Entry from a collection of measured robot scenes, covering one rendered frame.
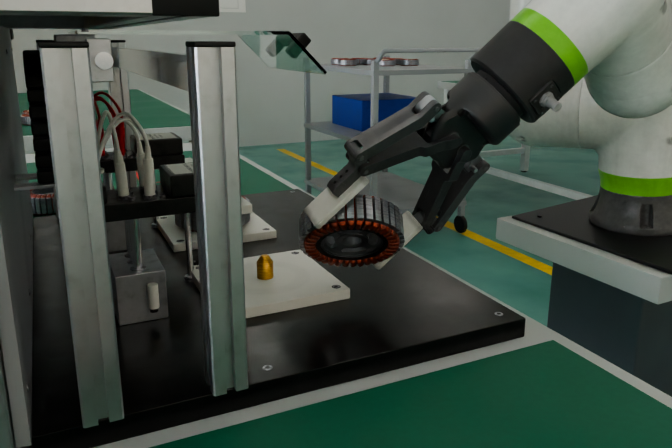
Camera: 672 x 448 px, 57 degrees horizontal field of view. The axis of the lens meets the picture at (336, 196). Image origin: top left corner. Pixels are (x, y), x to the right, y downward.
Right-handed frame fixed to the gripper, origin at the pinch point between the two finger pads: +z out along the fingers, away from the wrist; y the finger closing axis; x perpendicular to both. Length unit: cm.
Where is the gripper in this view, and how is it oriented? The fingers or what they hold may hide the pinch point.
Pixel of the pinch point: (355, 229)
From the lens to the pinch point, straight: 66.4
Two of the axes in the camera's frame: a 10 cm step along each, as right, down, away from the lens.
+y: 5.5, 4.2, 7.2
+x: -4.3, -5.9, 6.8
